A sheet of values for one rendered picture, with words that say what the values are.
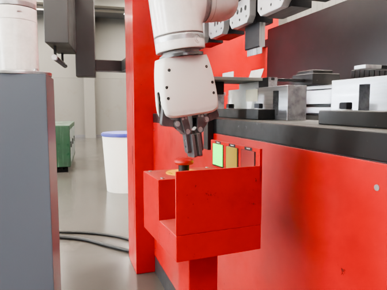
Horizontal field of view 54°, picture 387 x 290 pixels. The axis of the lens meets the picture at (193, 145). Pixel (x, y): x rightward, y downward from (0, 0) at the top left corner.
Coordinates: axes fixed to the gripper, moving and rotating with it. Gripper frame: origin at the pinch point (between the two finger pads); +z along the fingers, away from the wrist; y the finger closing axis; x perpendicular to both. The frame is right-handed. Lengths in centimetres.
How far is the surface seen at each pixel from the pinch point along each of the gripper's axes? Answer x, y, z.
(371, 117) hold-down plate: 11.3, -29.6, -0.5
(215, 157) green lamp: -12.2, -9.7, 5.2
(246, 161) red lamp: 0.6, -9.6, 4.7
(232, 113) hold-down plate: -47, -34, -2
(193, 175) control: 4.6, 2.7, 4.3
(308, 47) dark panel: -85, -100, -25
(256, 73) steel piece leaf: -48, -46, -13
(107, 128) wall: -1084, -184, 40
